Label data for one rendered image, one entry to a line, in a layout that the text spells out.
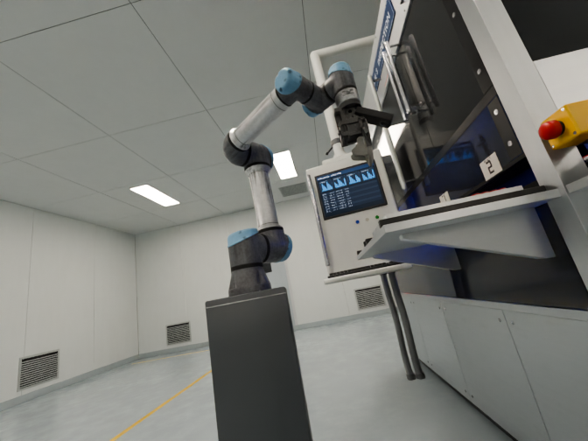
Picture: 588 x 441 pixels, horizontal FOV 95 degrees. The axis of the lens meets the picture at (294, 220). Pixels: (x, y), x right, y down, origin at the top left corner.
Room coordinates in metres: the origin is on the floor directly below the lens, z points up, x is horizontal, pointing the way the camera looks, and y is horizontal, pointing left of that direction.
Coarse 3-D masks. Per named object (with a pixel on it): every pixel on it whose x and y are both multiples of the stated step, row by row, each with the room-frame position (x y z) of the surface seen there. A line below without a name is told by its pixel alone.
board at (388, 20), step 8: (392, 8) 0.98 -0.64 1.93; (384, 16) 1.07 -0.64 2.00; (392, 16) 1.01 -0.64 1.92; (384, 24) 1.10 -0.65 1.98; (392, 24) 1.04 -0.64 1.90; (384, 32) 1.13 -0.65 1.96; (384, 40) 1.16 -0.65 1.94; (384, 48) 1.19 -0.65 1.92; (376, 56) 1.32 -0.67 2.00; (376, 64) 1.36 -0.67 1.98; (376, 72) 1.39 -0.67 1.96; (376, 88) 1.48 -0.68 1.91
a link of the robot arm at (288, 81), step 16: (288, 80) 0.67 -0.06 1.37; (304, 80) 0.71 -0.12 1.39; (272, 96) 0.74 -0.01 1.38; (288, 96) 0.73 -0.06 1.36; (304, 96) 0.74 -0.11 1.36; (256, 112) 0.80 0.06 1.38; (272, 112) 0.78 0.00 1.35; (240, 128) 0.87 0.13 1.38; (256, 128) 0.84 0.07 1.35; (224, 144) 0.94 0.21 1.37; (240, 144) 0.92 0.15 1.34; (240, 160) 1.00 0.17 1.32
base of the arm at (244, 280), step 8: (248, 264) 0.92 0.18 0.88; (256, 264) 0.94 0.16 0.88; (232, 272) 0.94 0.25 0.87; (240, 272) 0.92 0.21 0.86; (248, 272) 0.92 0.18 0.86; (256, 272) 0.93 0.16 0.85; (264, 272) 0.96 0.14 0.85; (232, 280) 0.93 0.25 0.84; (240, 280) 0.91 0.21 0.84; (248, 280) 0.91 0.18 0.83; (256, 280) 0.92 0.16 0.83; (264, 280) 0.94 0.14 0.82; (232, 288) 0.93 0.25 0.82; (240, 288) 0.90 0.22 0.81; (248, 288) 0.90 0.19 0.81; (256, 288) 0.91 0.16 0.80; (264, 288) 0.93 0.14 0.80; (232, 296) 0.92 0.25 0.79
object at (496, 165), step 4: (492, 156) 0.76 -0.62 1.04; (496, 156) 0.75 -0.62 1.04; (484, 160) 0.80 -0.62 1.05; (492, 160) 0.77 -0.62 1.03; (496, 160) 0.75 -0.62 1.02; (480, 164) 0.82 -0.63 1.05; (484, 164) 0.81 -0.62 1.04; (488, 164) 0.79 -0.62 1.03; (492, 164) 0.78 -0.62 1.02; (496, 164) 0.76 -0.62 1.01; (484, 168) 0.81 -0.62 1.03; (492, 168) 0.78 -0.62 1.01; (496, 168) 0.76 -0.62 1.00; (500, 168) 0.75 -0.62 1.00; (484, 172) 0.82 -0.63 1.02; (488, 172) 0.80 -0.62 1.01; (496, 172) 0.77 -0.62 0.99; (484, 176) 0.83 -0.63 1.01; (488, 176) 0.81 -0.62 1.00; (492, 176) 0.79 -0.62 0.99
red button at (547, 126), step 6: (552, 120) 0.53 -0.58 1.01; (540, 126) 0.55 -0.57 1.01; (546, 126) 0.53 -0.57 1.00; (552, 126) 0.52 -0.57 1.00; (558, 126) 0.52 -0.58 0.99; (540, 132) 0.55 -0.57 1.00; (546, 132) 0.54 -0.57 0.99; (552, 132) 0.53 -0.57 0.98; (558, 132) 0.53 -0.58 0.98; (546, 138) 0.54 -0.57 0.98; (552, 138) 0.54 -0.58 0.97
